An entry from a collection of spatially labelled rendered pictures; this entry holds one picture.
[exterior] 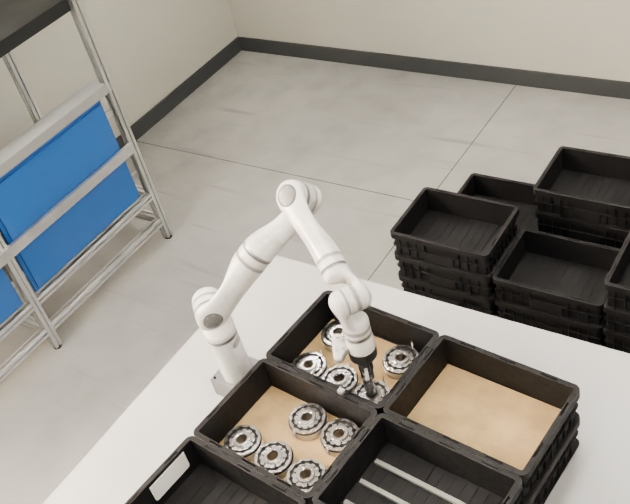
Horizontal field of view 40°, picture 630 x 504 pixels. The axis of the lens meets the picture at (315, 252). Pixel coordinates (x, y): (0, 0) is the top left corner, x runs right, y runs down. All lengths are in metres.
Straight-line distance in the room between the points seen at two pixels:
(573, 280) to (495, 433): 1.14
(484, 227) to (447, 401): 1.17
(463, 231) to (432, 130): 1.56
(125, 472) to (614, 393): 1.39
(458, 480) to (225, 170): 3.07
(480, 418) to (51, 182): 2.32
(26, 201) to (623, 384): 2.52
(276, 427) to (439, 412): 0.44
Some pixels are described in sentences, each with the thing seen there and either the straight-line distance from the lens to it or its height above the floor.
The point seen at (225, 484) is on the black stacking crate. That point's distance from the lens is 2.30.
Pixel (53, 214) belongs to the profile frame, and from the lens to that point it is 3.93.
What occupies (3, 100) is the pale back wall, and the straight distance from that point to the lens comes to 4.81.
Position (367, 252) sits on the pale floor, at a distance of 4.07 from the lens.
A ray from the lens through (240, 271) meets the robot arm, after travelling 2.29.
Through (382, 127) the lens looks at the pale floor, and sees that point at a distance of 4.92.
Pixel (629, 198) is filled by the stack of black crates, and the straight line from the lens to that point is 3.45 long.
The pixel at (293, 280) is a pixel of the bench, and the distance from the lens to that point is 2.95.
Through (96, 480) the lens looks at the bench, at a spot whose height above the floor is 0.70.
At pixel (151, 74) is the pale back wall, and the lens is 5.50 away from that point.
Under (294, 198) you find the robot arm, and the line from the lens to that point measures 2.18.
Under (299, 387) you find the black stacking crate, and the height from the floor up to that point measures 0.89.
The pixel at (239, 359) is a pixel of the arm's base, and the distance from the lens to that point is 2.52.
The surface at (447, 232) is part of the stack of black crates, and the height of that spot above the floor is 0.49.
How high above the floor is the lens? 2.63
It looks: 39 degrees down
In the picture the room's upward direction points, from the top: 15 degrees counter-clockwise
